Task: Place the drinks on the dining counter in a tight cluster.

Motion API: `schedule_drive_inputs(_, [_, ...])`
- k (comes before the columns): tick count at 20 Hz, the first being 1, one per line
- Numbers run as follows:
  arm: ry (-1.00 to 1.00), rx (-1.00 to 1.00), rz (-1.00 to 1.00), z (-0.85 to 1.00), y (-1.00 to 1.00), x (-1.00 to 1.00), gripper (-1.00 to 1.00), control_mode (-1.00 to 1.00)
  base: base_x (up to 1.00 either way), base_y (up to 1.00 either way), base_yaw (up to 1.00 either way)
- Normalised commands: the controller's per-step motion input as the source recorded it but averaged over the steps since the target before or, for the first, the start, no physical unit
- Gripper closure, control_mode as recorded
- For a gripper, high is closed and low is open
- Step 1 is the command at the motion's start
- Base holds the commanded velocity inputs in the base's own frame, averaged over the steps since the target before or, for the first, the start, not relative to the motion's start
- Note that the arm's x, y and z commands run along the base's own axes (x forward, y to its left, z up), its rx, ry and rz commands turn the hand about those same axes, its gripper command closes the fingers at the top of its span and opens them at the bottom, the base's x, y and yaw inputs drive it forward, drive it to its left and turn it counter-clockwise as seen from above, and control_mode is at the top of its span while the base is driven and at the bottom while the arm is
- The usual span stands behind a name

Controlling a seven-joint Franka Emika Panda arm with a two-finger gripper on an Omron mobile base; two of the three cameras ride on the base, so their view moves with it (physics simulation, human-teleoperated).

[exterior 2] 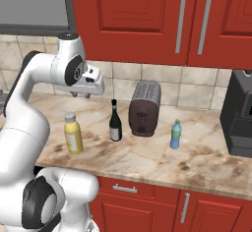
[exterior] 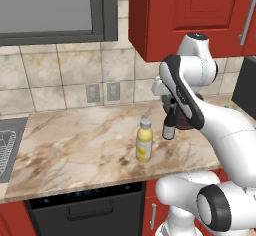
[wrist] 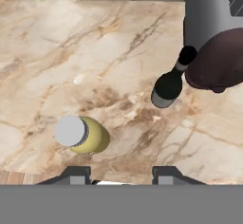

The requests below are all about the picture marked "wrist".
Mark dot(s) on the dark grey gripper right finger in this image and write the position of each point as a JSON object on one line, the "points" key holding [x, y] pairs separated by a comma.
{"points": [[166, 174]]}

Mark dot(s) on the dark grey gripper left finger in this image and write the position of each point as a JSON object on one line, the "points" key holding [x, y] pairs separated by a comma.
{"points": [[77, 174]]}

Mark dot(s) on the white round object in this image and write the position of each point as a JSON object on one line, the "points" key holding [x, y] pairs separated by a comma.
{"points": [[110, 182]]}

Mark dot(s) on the yellow bottle with grey cap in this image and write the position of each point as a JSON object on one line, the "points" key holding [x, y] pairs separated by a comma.
{"points": [[83, 135]]}

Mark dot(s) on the dark green wine bottle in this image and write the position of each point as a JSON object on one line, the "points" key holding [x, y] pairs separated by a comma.
{"points": [[168, 86]]}

